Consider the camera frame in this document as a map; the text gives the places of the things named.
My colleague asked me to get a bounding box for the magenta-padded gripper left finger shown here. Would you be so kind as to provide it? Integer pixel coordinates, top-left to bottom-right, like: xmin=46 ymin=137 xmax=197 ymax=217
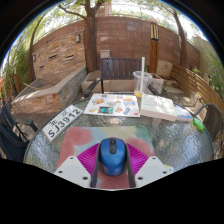
xmin=54 ymin=142 xmax=101 ymax=189

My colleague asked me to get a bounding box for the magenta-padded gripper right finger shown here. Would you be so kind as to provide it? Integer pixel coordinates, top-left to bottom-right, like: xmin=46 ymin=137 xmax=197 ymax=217
xmin=125 ymin=142 xmax=175 ymax=189

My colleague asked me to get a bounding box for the blue and black computer mouse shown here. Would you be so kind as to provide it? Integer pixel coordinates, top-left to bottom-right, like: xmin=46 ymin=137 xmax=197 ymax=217
xmin=98 ymin=137 xmax=128 ymax=177

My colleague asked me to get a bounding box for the pastel watercolour print mouse pad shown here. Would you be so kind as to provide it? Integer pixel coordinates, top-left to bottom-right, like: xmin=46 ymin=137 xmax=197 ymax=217
xmin=55 ymin=125 xmax=156 ymax=190

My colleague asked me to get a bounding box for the white vehicle licence plate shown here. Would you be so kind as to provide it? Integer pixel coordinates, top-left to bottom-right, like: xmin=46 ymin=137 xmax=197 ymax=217
xmin=42 ymin=104 xmax=84 ymax=143

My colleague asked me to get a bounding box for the thick white book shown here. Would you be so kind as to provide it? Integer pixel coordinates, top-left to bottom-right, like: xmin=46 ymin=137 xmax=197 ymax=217
xmin=139 ymin=93 xmax=178 ymax=122

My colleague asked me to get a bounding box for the thin blue and white booklet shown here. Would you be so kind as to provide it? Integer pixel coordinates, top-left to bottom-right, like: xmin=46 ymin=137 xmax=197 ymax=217
xmin=173 ymin=105 xmax=194 ymax=122

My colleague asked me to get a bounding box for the small green plastic object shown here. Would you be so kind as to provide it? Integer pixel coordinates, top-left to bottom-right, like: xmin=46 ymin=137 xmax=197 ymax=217
xmin=192 ymin=116 xmax=206 ymax=132

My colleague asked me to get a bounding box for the black metal garden chair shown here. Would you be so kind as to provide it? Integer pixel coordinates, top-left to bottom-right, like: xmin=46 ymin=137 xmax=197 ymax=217
xmin=0 ymin=99 xmax=39 ymax=163

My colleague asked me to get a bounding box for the dark wicker garden chair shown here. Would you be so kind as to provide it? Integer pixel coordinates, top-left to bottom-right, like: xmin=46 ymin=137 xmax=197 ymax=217
xmin=193 ymin=102 xmax=224 ymax=160

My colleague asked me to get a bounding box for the raised stone planter bed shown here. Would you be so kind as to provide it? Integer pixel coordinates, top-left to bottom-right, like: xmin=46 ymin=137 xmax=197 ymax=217
xmin=11 ymin=66 xmax=88 ymax=115

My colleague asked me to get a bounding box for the square concrete plant pot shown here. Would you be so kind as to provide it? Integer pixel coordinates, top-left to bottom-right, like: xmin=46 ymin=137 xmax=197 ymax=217
xmin=146 ymin=72 xmax=165 ymax=95

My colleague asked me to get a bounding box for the clear plastic drink cup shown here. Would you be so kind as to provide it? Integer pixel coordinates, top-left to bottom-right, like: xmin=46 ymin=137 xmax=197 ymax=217
xmin=132 ymin=70 xmax=153 ymax=98

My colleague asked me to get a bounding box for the low concrete block step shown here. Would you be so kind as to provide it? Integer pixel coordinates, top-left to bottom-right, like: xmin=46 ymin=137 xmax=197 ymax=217
xmin=81 ymin=69 xmax=103 ymax=94

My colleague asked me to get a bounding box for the curved wooden slat fence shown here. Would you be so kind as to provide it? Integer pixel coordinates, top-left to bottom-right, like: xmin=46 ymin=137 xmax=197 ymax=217
xmin=170 ymin=63 xmax=224 ymax=118

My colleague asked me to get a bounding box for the white drinking straw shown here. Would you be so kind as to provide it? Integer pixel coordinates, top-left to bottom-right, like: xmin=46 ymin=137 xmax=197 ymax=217
xmin=139 ymin=56 xmax=146 ymax=94

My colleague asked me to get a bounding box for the pale stone boulder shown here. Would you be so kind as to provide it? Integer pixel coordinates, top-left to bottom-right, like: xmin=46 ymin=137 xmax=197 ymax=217
xmin=156 ymin=59 xmax=174 ymax=80

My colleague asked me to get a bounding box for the dark brown slatted wooden chair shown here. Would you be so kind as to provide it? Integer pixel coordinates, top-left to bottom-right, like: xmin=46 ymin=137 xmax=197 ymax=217
xmin=83 ymin=57 xmax=161 ymax=98

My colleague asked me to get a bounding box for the thin curved tree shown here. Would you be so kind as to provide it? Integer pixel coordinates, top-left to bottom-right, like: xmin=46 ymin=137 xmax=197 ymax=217
xmin=28 ymin=13 xmax=48 ymax=83

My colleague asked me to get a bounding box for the large forked tree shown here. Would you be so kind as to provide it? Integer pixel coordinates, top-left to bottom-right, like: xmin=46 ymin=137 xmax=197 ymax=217
xmin=58 ymin=0 xmax=111 ymax=74

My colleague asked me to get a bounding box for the slim leaning tree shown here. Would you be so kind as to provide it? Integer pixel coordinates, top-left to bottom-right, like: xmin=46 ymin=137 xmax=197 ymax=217
xmin=163 ymin=6 xmax=189 ymax=68

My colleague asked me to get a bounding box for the beige wall utility box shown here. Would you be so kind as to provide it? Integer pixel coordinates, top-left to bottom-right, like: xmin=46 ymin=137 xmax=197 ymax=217
xmin=99 ymin=49 xmax=111 ymax=59

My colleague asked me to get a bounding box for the wooden garden lamp post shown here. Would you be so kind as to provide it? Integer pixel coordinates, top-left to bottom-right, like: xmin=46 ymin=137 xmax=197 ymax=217
xmin=148 ymin=22 xmax=160 ymax=74

